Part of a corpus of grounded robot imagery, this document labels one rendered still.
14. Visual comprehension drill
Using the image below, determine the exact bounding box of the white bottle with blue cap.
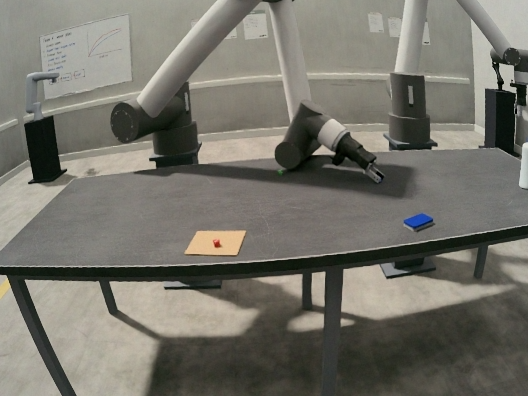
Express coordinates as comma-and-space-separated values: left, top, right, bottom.
519, 143, 528, 190

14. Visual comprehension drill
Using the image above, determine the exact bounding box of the beige flat mat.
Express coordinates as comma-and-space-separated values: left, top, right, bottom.
185, 231, 246, 256

